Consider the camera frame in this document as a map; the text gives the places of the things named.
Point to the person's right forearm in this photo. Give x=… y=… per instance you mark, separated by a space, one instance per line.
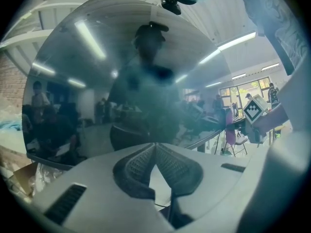
x=274 y=119

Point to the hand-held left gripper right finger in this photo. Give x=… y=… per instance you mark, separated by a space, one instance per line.
x=213 y=178

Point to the brown cardboard box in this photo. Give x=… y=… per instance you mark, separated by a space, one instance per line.
x=24 y=178

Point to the person's black printed shirt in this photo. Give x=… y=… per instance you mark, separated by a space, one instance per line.
x=286 y=33

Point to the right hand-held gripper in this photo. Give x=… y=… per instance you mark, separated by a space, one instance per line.
x=253 y=110

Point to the long ceiling light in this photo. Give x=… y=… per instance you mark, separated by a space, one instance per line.
x=236 y=40
x=239 y=76
x=270 y=66

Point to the black folding chair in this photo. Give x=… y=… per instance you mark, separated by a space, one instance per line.
x=240 y=141

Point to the black head camera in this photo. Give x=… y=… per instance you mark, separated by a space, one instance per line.
x=171 y=5

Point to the large window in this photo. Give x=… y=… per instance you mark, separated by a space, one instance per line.
x=233 y=93

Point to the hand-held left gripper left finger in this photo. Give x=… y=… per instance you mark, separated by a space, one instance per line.
x=97 y=190

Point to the bag of blue cloths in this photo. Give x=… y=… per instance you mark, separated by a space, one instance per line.
x=9 y=126

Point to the purple cloth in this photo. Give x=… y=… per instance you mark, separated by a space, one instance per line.
x=230 y=135

